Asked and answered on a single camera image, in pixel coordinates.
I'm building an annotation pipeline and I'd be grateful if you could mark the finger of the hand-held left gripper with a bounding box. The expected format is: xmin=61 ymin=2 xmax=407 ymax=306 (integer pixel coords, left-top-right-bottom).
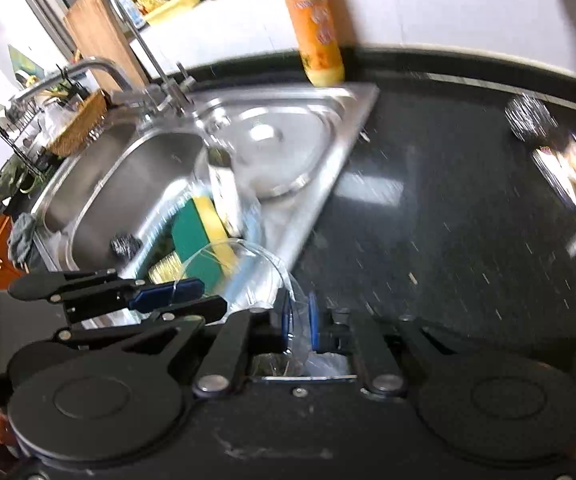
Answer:
xmin=56 ymin=296 xmax=229 ymax=343
xmin=8 ymin=270 xmax=203 ymax=311

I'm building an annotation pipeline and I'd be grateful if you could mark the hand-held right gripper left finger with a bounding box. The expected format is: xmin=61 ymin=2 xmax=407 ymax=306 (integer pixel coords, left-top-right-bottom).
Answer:
xmin=85 ymin=292 xmax=296 ymax=398

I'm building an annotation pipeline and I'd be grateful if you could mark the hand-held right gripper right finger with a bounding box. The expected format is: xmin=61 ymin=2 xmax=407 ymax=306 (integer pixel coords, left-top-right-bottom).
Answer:
xmin=309 ymin=292 xmax=489 ymax=397

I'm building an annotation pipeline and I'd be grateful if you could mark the clear plastic container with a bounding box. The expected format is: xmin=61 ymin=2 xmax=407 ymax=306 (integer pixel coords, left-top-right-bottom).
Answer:
xmin=178 ymin=240 xmax=359 ymax=377

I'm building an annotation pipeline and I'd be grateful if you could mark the green yellow sponge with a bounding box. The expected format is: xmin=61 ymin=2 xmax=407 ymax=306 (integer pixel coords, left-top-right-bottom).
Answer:
xmin=170 ymin=195 xmax=241 ymax=281

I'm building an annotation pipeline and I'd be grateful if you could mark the blue bin with plastic liner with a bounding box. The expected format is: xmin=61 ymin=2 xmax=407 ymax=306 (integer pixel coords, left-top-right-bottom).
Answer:
xmin=138 ymin=195 xmax=269 ymax=311

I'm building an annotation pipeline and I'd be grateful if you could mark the long white noodle packet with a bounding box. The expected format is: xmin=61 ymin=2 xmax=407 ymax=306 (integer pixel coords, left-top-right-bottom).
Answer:
xmin=205 ymin=147 xmax=246 ymax=238

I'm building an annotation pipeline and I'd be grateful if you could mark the steel wool scrubber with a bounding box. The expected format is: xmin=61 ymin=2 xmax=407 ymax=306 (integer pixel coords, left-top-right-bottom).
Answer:
xmin=505 ymin=94 xmax=559 ymax=143
xmin=110 ymin=234 xmax=142 ymax=261

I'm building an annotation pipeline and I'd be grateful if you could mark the orange-brown cabinet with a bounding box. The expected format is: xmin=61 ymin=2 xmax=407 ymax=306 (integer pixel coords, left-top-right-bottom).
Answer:
xmin=0 ymin=212 xmax=29 ymax=291

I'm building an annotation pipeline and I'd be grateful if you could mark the grey rag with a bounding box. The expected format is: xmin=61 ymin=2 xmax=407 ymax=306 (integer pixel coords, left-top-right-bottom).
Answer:
xmin=8 ymin=212 xmax=38 ymax=267

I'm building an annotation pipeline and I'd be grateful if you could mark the camouflage cloth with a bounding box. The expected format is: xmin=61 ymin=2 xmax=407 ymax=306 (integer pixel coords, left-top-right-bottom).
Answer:
xmin=0 ymin=155 xmax=33 ymax=204

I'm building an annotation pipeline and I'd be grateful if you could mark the stainless steel sink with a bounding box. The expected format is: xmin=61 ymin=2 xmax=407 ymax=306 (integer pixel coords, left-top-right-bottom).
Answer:
xmin=30 ymin=84 xmax=379 ymax=321

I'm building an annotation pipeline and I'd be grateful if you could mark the thin steel tap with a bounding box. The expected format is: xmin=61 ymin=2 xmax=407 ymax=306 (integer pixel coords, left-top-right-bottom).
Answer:
xmin=128 ymin=25 xmax=199 ymax=116

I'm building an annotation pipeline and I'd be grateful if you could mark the curved steel faucet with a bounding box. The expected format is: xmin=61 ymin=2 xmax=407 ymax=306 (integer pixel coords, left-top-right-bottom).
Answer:
xmin=8 ymin=57 xmax=133 ymax=112

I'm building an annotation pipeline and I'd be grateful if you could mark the wooden cutting board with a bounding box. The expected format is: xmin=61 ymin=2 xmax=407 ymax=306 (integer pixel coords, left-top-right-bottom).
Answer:
xmin=62 ymin=0 xmax=151 ymax=93

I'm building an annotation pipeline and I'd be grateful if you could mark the green picture card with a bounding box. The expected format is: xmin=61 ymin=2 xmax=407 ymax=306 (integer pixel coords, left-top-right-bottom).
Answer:
xmin=8 ymin=45 xmax=43 ymax=84

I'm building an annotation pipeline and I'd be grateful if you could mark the clear water bottle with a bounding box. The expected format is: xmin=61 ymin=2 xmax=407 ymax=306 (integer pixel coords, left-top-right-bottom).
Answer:
xmin=105 ymin=0 xmax=147 ymax=29

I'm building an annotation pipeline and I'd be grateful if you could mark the silver snack wrapper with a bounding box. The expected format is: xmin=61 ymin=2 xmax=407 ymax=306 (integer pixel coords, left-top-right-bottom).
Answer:
xmin=533 ymin=135 xmax=576 ymax=207

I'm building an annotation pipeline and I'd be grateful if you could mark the orange dish soap bottle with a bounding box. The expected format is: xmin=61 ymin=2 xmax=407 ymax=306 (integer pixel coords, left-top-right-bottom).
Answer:
xmin=273 ymin=0 xmax=346 ymax=87

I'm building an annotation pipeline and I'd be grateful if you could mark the black wire dish rack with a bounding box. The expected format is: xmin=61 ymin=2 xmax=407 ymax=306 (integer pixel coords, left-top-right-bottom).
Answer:
xmin=0 ymin=105 xmax=68 ymax=177

